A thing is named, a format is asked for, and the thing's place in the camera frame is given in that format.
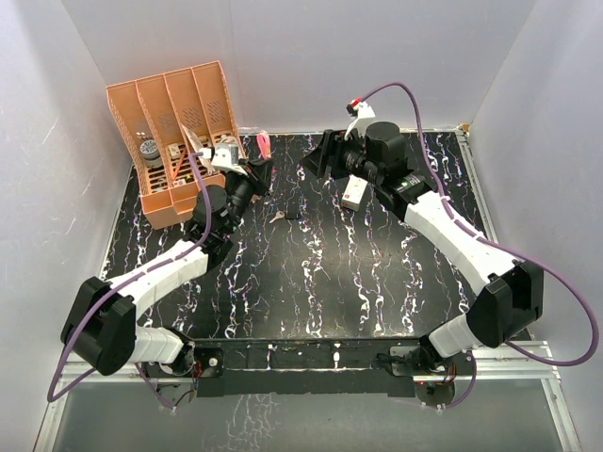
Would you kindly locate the small white red box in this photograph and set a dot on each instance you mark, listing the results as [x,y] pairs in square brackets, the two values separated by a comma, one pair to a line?
[354,193]

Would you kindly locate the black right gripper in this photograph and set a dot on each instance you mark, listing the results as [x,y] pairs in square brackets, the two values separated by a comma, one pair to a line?
[327,154]

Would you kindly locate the white striped card packet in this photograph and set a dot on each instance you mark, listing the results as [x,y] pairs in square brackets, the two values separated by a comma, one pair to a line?
[202,151]

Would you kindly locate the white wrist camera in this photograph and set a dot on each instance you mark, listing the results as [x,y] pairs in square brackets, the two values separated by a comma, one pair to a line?
[225,158]
[362,115]

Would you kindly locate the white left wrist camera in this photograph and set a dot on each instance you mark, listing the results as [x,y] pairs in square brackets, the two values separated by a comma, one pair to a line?
[225,158]

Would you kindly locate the silver key with black tag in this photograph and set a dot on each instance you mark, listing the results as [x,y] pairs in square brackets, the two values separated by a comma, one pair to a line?
[289,215]

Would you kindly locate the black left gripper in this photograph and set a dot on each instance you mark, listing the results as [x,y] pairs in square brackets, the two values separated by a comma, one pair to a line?
[260,171]

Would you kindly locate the white labelled packet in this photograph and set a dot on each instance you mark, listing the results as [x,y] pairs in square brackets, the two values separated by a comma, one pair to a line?
[232,142]

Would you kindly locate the grey round tin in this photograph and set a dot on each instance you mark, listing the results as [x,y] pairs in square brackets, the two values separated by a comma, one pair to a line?
[150,153]

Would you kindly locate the small beige box in organizer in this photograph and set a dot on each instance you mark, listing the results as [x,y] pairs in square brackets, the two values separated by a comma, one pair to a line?
[174,151]

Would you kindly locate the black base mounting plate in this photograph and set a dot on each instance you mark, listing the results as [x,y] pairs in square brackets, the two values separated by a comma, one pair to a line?
[324,366]

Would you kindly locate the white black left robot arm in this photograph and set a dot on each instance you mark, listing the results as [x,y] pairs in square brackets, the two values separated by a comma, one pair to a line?
[103,327]

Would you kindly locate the orange plastic file organizer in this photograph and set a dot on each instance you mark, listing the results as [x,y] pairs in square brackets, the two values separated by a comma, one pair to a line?
[155,107]

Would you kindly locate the aluminium frame rail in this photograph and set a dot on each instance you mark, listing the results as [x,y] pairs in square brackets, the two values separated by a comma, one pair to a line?
[499,403]

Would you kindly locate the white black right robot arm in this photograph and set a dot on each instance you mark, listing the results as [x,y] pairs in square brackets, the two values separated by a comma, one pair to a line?
[509,292]

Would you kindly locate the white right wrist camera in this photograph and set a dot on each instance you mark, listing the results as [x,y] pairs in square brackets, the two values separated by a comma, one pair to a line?
[362,115]

